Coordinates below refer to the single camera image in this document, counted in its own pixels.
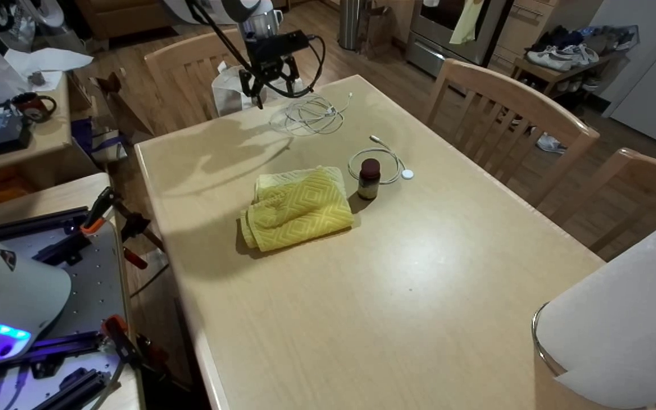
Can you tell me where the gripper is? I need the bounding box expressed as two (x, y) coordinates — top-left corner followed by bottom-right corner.
(239, 55), (302, 110)

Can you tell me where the wooden chair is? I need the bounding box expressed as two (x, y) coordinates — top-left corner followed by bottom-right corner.
(424, 58), (601, 209)
(144, 28), (250, 136)
(549, 147), (656, 264)

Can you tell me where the brown paper bag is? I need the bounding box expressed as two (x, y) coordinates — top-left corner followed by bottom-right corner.
(356, 0), (395, 59)
(71, 70), (155, 144)

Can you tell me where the blue bag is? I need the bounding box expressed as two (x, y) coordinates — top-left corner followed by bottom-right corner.
(71, 117), (129, 167)

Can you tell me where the steel trash can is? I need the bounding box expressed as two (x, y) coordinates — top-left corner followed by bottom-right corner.
(338, 0), (363, 51)

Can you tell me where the yellow folded towel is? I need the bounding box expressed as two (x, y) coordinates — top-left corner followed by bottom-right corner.
(240, 165), (356, 253)

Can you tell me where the brown pill bottle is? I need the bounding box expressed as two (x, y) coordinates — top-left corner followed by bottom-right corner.
(357, 158), (382, 200)

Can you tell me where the brown cabinet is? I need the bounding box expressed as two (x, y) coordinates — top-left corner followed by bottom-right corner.
(74, 0), (176, 41)

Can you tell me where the stainless steel oven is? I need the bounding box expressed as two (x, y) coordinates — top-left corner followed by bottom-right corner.
(405, 0), (515, 79)

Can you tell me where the hanging yellow towel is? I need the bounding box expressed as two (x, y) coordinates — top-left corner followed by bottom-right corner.
(449, 0), (486, 46)

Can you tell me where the orange and black clamp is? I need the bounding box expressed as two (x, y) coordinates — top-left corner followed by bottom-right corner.
(99, 314), (170, 379)
(79, 186), (165, 272)

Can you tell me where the white crumpled paper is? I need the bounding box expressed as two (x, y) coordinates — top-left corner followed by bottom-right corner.
(3, 48), (95, 92)

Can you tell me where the wooden side table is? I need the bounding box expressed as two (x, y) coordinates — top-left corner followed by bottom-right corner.
(0, 73), (73, 178)

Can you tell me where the dark red mug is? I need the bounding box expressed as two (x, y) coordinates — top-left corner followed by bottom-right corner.
(10, 92), (58, 124)

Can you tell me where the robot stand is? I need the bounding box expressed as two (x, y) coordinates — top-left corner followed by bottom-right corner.
(0, 173), (147, 410)

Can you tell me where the wooden shoe rack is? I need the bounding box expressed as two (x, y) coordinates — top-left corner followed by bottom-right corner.
(509, 25), (639, 110)

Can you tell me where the white sneaker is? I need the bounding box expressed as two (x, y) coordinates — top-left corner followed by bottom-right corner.
(535, 132), (567, 155)

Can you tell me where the pair of white sneakers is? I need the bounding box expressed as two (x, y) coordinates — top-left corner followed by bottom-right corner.
(526, 44), (600, 72)

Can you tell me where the row of dark shoes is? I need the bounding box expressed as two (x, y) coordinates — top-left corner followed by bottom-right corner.
(543, 24), (639, 55)

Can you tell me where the white refrigerator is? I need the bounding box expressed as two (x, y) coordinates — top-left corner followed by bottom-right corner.
(589, 0), (656, 158)

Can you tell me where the paper towel roll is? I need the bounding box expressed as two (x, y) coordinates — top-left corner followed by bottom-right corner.
(535, 206), (656, 410)

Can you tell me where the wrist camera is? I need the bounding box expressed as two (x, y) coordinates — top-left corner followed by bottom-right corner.
(245, 31), (311, 61)

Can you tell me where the coiled white cable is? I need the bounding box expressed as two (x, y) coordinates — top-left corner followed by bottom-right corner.
(270, 92), (355, 138)

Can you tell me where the white cable with round puck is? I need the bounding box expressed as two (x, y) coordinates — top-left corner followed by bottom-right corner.
(347, 134), (415, 186)

